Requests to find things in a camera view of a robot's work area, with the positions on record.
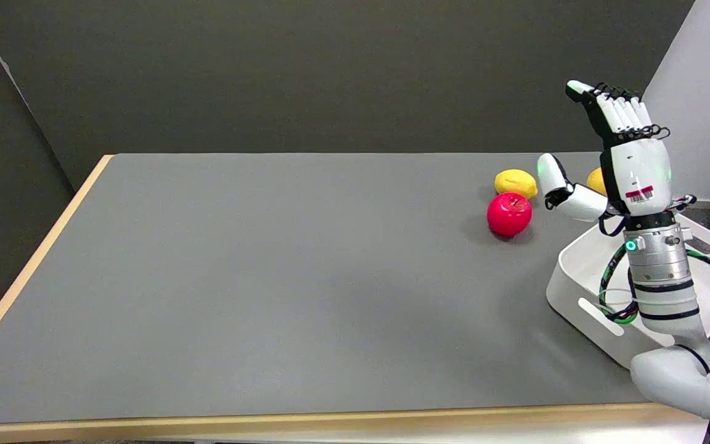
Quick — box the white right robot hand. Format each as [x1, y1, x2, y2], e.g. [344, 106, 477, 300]
[537, 80, 697, 238]

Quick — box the red apple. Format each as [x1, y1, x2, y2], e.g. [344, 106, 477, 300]
[487, 192, 533, 238]

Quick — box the white plastic tray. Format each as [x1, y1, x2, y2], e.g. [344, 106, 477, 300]
[545, 210, 710, 369]

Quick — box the yellow lemon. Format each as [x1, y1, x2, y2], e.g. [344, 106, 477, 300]
[494, 169, 539, 199]

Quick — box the white wall panel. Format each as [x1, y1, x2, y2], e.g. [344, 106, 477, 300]
[641, 0, 710, 203]

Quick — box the black green braided cable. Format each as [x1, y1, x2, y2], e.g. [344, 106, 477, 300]
[598, 244, 710, 444]

